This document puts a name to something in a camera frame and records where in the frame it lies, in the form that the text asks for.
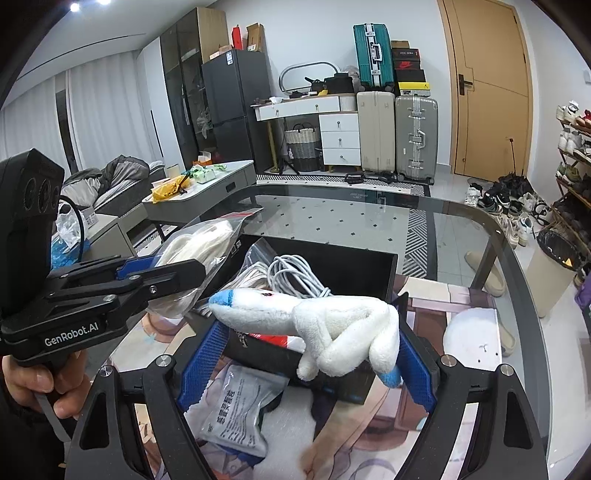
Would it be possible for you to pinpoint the grey coffee table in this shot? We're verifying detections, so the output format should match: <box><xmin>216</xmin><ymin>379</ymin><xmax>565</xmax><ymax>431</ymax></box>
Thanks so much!
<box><xmin>141</xmin><ymin>160</ymin><xmax>257</xmax><ymax>228</ymax></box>

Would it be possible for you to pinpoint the white curtain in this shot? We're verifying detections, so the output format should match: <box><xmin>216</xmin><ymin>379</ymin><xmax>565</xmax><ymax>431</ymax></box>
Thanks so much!
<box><xmin>0</xmin><ymin>65</ymin><xmax>163</xmax><ymax>163</ymax></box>

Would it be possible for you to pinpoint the bag of cream rope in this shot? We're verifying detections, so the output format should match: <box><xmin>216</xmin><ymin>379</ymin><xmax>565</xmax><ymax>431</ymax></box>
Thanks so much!
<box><xmin>154</xmin><ymin>208</ymin><xmax>265</xmax><ymax>320</ymax></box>

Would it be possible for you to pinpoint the brown cardboard box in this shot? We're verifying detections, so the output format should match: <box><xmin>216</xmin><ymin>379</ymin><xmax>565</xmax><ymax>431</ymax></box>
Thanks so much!
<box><xmin>246</xmin><ymin>23</ymin><xmax>267</xmax><ymax>53</ymax></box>

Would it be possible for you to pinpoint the dark glass cabinet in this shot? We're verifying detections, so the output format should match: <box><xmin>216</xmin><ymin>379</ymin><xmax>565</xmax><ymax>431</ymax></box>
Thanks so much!
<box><xmin>159</xmin><ymin>7</ymin><xmax>230</xmax><ymax>160</ymax></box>

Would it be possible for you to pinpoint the sofa with grey blanket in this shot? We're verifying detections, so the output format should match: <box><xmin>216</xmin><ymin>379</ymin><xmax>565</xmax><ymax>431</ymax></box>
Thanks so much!
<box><xmin>60</xmin><ymin>154</ymin><xmax>165</xmax><ymax>219</ymax></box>

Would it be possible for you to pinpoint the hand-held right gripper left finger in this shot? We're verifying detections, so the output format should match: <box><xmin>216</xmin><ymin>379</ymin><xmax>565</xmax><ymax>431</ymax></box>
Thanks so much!
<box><xmin>69</xmin><ymin>318</ymin><xmax>232</xmax><ymax>480</ymax></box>

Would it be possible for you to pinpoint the white desk with drawers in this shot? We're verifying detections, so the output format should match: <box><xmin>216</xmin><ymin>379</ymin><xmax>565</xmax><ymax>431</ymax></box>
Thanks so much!
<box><xmin>250</xmin><ymin>94</ymin><xmax>361</xmax><ymax>174</ymax></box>

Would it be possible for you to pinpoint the oval mirror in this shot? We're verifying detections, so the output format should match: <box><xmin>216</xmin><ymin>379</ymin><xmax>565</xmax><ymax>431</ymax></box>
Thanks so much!
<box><xmin>279</xmin><ymin>61</ymin><xmax>343</xmax><ymax>97</ymax></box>

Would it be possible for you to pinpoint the blue white plastic bag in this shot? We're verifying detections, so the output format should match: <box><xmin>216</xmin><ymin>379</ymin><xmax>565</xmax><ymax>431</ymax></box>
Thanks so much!
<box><xmin>50</xmin><ymin>202</ymin><xmax>89</xmax><ymax>270</ymax></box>

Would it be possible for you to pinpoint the dark grey fridge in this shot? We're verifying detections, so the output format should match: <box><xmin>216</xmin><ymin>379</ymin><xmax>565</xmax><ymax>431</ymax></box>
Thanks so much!
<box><xmin>201</xmin><ymin>49</ymin><xmax>273</xmax><ymax>174</ymax></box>

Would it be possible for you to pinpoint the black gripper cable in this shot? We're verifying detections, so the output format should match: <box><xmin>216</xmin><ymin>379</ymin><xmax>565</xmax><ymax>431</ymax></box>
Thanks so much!
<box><xmin>57</xmin><ymin>195</ymin><xmax>89</xmax><ymax>265</ymax></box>

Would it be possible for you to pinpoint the shoe rack with shoes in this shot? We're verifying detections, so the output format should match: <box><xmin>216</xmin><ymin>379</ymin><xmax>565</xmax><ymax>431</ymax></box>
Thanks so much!
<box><xmin>554</xmin><ymin>99</ymin><xmax>591</xmax><ymax>232</ymax></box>

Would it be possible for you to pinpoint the scattered pile of shoes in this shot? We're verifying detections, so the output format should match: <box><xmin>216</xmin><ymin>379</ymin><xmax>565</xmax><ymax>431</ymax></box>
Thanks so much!
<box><xmin>464</xmin><ymin>172</ymin><xmax>553</xmax><ymax>248</ymax></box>

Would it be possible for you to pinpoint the black tripod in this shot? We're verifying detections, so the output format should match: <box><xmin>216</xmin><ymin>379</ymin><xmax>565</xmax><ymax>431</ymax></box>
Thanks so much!
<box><xmin>271</xmin><ymin>133</ymin><xmax>301</xmax><ymax>177</ymax></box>

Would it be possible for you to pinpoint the wooden door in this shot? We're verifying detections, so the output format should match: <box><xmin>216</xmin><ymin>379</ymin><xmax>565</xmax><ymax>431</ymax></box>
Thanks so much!
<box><xmin>437</xmin><ymin>0</ymin><xmax>532</xmax><ymax>182</ymax></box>

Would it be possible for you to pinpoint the person's left hand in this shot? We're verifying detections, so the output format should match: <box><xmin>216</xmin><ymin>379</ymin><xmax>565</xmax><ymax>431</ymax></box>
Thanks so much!
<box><xmin>2</xmin><ymin>353</ymin><xmax>94</xmax><ymax>417</ymax></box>

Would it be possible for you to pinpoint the teal suitcase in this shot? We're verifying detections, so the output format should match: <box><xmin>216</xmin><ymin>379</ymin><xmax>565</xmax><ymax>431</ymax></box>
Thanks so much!
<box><xmin>353</xmin><ymin>24</ymin><xmax>393</xmax><ymax>91</ymax></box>

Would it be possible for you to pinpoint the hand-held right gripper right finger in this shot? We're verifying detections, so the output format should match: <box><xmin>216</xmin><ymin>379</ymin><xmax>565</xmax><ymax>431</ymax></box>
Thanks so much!
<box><xmin>392</xmin><ymin>292</ymin><xmax>551</xmax><ymax>480</ymax></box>

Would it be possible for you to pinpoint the white cable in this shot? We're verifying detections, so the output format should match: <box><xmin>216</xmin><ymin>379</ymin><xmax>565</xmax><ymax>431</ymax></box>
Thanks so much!
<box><xmin>265</xmin><ymin>254</ymin><xmax>334</xmax><ymax>302</ymax></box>

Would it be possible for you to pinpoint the cream suitcase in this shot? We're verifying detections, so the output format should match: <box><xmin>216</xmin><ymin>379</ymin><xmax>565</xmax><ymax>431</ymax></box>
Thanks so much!
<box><xmin>356</xmin><ymin>91</ymin><xmax>397</xmax><ymax>174</ymax></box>

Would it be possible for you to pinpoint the wooden shoe rack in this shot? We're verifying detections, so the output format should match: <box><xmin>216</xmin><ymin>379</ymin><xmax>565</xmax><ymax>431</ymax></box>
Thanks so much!
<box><xmin>551</xmin><ymin>102</ymin><xmax>591</xmax><ymax>288</ymax></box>

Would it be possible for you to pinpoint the green tissue pack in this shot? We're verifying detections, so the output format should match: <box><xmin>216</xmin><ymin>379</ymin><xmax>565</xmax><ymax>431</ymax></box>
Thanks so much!
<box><xmin>187</xmin><ymin>165</ymin><xmax>227</xmax><ymax>184</ymax></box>

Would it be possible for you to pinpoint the black umbrella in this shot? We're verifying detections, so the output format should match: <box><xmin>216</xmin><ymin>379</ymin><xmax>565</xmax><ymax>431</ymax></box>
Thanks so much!
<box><xmin>488</xmin><ymin>136</ymin><xmax>528</xmax><ymax>195</ymax></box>

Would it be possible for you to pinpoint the black storage box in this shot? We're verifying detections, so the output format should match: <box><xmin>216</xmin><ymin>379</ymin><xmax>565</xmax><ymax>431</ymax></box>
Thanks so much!
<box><xmin>193</xmin><ymin>234</ymin><xmax>399</xmax><ymax>408</ymax></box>

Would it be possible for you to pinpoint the grey trash bin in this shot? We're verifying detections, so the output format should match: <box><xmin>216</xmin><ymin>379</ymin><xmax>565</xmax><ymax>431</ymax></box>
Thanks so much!
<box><xmin>526</xmin><ymin>228</ymin><xmax>585</xmax><ymax>319</ymax></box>

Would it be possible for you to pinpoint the bag of white laces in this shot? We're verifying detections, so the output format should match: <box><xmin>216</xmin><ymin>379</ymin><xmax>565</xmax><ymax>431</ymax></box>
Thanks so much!
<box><xmin>228</xmin><ymin>243</ymin><xmax>306</xmax><ymax>354</ymax></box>

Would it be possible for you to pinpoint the wicker basket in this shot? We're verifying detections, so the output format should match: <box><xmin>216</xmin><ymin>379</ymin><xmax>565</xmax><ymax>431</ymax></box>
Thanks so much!
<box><xmin>283</xmin><ymin>123</ymin><xmax>321</xmax><ymax>173</ymax></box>

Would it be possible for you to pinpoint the grey plush toy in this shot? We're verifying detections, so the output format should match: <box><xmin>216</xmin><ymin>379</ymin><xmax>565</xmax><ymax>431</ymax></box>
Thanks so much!
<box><xmin>344</xmin><ymin>65</ymin><xmax>366</xmax><ymax>91</ymax></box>

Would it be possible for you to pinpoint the white blue plush toy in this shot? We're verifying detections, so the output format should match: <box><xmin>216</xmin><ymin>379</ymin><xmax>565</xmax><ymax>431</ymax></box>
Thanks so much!
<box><xmin>208</xmin><ymin>288</ymin><xmax>402</xmax><ymax>387</ymax></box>

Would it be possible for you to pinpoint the beige slipper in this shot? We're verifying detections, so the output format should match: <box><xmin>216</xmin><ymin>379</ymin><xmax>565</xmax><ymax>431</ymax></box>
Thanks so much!
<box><xmin>464</xmin><ymin>251</ymin><xmax>504</xmax><ymax>297</ymax></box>

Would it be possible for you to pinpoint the silver suitcase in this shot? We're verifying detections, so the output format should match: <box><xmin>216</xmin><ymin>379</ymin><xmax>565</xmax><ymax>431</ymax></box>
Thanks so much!
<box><xmin>393</xmin><ymin>95</ymin><xmax>440</xmax><ymax>186</ymax></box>

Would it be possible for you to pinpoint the black bag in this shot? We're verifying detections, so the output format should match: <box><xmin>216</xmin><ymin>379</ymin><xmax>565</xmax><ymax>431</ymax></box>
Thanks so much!
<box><xmin>322</xmin><ymin>72</ymin><xmax>354</xmax><ymax>96</ymax></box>

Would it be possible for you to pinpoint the yellow plastic bag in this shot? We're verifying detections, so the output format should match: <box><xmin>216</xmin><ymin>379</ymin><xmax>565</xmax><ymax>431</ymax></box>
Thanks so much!
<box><xmin>151</xmin><ymin>175</ymin><xmax>188</xmax><ymax>204</ymax></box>

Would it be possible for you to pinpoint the silver foil packet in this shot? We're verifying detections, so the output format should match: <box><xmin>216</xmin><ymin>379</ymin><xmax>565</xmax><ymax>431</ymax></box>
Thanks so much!
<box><xmin>199</xmin><ymin>362</ymin><xmax>290</xmax><ymax>459</ymax></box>

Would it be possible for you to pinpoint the printed desk mat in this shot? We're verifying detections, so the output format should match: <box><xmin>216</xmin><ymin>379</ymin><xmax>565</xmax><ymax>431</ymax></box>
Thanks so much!
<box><xmin>105</xmin><ymin>281</ymin><xmax>505</xmax><ymax>480</ymax></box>

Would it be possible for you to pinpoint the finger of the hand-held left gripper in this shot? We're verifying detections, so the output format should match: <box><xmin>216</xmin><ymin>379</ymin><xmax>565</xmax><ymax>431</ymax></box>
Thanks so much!
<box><xmin>115</xmin><ymin>258</ymin><xmax>206</xmax><ymax>304</ymax></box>
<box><xmin>45</xmin><ymin>256</ymin><xmax>161</xmax><ymax>291</ymax></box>

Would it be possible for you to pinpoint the white foam wrap sheet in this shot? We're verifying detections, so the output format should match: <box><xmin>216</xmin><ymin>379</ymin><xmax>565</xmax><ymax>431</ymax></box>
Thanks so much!
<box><xmin>263</xmin><ymin>396</ymin><xmax>326</xmax><ymax>464</ymax></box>

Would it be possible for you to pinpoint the grey side cabinet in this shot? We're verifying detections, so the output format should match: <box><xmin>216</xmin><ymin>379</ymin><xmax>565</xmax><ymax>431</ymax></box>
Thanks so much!
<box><xmin>87</xmin><ymin>213</ymin><xmax>137</xmax><ymax>265</ymax></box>

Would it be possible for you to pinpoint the black handheld device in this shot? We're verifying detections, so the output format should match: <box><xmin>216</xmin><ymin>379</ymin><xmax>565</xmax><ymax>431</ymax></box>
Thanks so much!
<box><xmin>344</xmin><ymin>170</ymin><xmax>398</xmax><ymax>186</ymax></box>

